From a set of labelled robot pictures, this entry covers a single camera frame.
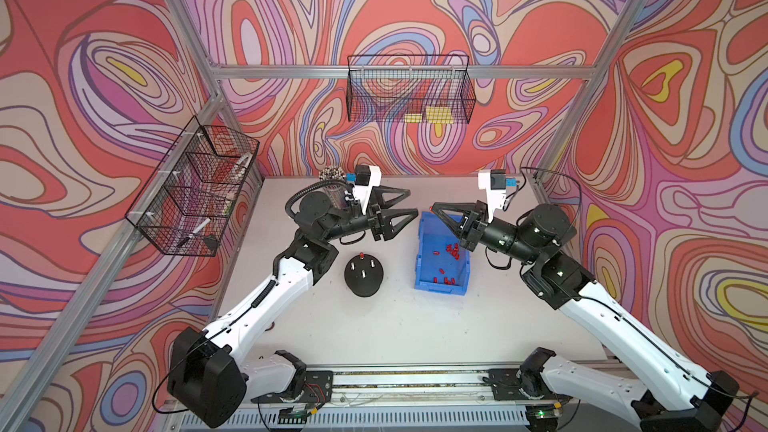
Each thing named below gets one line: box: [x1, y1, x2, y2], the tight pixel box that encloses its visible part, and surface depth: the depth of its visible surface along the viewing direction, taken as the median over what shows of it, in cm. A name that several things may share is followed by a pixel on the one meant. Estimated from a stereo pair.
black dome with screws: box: [344, 254, 384, 297], surface depth 86 cm
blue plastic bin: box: [414, 211, 470, 296], surface depth 95 cm
